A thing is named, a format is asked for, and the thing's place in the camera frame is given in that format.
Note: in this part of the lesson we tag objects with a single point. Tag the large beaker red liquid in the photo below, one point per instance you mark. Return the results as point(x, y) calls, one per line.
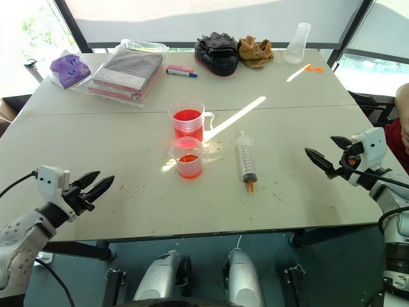
point(188, 123)

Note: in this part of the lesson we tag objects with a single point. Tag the small orange plastic piece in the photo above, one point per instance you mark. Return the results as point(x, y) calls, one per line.
point(317, 68)

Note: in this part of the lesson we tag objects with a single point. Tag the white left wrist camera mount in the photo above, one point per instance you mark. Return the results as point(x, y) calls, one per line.
point(48, 182)

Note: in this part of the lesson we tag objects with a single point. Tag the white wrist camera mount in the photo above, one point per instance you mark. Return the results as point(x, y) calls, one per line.
point(372, 144)
point(48, 182)

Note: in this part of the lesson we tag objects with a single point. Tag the black chair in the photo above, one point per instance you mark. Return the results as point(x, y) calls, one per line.
point(374, 107)

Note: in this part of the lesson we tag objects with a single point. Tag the brown crumpled cloth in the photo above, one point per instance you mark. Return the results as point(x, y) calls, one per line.
point(255, 51)

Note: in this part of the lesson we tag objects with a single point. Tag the clear conical flask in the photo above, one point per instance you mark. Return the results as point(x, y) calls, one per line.
point(295, 48)

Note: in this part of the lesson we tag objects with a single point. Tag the black crumpled cloth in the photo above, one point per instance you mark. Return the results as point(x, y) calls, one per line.
point(219, 54)

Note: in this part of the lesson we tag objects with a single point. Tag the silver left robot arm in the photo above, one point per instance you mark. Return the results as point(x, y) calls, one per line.
point(19, 238)

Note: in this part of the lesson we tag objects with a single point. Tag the person red garment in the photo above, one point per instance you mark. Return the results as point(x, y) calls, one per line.
point(397, 144)

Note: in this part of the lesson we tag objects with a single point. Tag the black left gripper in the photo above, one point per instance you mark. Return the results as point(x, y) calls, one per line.
point(76, 198)

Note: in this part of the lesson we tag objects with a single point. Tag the black table frame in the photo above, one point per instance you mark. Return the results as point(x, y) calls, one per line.
point(80, 251)

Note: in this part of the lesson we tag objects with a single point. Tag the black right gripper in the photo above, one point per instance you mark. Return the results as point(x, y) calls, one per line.
point(348, 160)

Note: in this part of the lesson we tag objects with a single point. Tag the silver robot leg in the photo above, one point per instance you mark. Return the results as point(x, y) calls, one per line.
point(159, 278)
point(243, 278)

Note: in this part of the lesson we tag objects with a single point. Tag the pink marker pen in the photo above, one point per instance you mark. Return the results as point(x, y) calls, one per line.
point(180, 67)

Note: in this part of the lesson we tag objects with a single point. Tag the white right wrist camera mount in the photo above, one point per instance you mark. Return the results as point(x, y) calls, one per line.
point(372, 144)

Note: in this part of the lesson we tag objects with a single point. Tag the blue capped white marker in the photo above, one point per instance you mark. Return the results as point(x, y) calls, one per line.
point(182, 73)

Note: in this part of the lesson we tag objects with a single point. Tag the purple tissue pack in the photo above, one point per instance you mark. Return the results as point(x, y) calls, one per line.
point(68, 68)

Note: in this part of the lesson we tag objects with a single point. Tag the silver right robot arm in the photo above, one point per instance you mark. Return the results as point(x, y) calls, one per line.
point(396, 224)

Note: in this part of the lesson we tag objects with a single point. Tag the black metal floor bracket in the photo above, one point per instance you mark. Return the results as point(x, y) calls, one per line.
point(113, 286)
point(295, 284)

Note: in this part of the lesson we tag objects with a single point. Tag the large clear plastic syringe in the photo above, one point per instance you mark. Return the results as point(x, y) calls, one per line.
point(246, 156)

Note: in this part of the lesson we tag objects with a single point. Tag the silver left robot leg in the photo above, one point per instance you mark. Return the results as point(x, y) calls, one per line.
point(159, 278)

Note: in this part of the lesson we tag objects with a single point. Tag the plastic bag of folded cloths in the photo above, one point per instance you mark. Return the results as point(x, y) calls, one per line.
point(128, 72)

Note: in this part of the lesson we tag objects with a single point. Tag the silver right robot leg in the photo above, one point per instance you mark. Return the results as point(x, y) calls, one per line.
point(243, 278)

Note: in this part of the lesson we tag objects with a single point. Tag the white post with black cap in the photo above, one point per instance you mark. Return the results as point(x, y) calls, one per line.
point(33, 68)

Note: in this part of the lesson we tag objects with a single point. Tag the brown cardboard box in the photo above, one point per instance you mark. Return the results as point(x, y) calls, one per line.
point(8, 110)

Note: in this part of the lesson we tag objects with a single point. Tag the small beaker red liquid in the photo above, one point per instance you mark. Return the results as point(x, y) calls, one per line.
point(189, 163)

